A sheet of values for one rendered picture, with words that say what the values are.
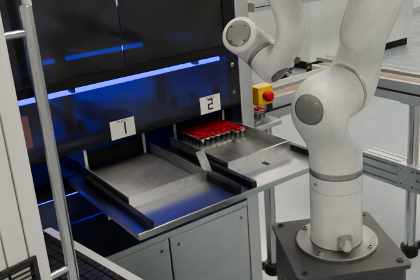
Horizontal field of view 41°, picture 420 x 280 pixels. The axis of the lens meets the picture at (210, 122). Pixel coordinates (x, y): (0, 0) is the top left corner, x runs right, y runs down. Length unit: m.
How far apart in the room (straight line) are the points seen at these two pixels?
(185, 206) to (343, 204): 0.47
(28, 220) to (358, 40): 0.73
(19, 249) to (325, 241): 0.66
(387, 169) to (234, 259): 0.87
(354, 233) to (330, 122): 0.30
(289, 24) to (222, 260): 1.21
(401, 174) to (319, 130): 1.51
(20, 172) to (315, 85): 0.60
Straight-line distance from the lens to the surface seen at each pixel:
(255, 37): 1.26
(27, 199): 1.13
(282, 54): 1.24
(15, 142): 1.09
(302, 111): 1.15
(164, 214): 1.52
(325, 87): 1.14
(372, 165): 2.74
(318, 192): 1.28
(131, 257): 1.97
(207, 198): 1.58
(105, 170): 1.84
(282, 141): 1.89
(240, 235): 2.22
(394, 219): 3.33
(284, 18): 1.22
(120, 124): 1.78
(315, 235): 1.34
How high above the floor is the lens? 1.57
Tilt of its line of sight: 18 degrees down
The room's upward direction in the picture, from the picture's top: 5 degrees counter-clockwise
